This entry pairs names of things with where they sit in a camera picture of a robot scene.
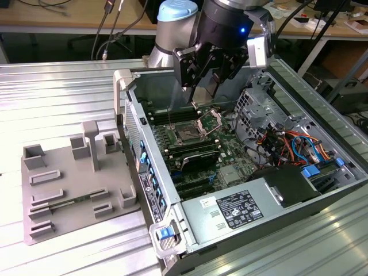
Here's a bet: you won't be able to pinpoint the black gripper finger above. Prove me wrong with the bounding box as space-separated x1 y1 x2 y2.
173 47 216 104
214 49 248 85

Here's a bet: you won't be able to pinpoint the black RAM slot bank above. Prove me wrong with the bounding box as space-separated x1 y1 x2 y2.
148 106 202 125
166 137 221 158

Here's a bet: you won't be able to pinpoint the CPU socket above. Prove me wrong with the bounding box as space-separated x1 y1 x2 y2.
171 122 205 146

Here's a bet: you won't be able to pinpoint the black expansion slot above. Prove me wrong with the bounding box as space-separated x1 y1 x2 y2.
175 183 216 200
173 175 212 189

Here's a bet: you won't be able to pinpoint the open grey PC case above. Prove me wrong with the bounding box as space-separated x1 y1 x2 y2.
113 54 368 276

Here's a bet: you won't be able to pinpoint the silver metal drive cage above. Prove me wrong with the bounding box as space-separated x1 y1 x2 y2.
232 68 292 136

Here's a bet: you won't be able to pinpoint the metal socket cover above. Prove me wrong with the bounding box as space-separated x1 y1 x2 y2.
196 110 224 136

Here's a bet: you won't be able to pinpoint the white papers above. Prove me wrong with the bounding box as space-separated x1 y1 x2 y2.
271 4 290 18

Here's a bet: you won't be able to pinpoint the white open box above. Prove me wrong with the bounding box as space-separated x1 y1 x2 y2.
289 16 319 30

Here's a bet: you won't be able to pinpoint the green motherboard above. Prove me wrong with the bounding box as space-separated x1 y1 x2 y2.
146 106 259 202

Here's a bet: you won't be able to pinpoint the black graphics card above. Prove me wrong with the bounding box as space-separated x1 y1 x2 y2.
180 149 220 174

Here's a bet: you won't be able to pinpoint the silver chipset heat sink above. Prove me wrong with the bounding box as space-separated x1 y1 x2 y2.
220 165 242 185

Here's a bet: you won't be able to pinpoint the black equipment case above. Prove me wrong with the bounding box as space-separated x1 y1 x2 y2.
327 80 368 116

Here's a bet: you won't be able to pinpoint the black plastic air shroud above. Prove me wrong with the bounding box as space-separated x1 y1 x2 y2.
247 165 322 210

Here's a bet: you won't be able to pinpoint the brown cardboard box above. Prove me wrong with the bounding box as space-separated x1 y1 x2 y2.
344 18 368 35

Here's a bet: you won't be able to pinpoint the grey plastic parts rack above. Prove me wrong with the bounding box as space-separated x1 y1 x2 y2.
21 120 141 247

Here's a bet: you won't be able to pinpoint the grey power supply unit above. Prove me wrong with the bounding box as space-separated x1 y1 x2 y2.
180 177 288 251

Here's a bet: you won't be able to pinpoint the blue case latch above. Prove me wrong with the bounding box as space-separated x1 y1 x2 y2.
159 226 174 240

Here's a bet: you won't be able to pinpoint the white wrist camera black mount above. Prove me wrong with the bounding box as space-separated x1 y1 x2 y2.
246 11 275 69

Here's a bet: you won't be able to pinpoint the black camera cable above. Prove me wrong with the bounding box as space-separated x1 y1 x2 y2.
275 0 314 40

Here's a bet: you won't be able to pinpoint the black hanging cable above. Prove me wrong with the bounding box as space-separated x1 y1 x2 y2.
91 0 150 61

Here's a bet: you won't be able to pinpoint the orange red wire bundle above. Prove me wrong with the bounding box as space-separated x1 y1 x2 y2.
255 128 338 169

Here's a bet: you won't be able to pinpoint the blue data wire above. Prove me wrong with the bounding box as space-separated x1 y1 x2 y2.
291 134 320 165

